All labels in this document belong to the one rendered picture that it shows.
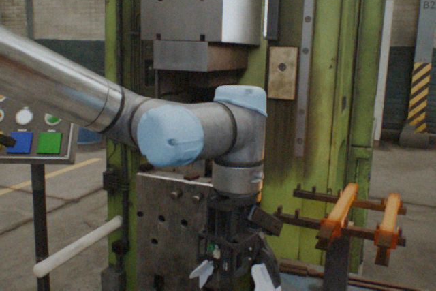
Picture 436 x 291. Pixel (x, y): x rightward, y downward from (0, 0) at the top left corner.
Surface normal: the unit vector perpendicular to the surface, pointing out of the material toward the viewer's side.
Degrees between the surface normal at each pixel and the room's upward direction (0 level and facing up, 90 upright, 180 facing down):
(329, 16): 90
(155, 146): 90
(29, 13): 90
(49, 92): 112
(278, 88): 90
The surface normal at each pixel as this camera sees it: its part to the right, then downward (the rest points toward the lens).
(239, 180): 0.00, 0.18
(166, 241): -0.38, 0.15
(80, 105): 0.50, 0.53
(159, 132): -0.72, 0.11
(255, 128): 0.69, 0.08
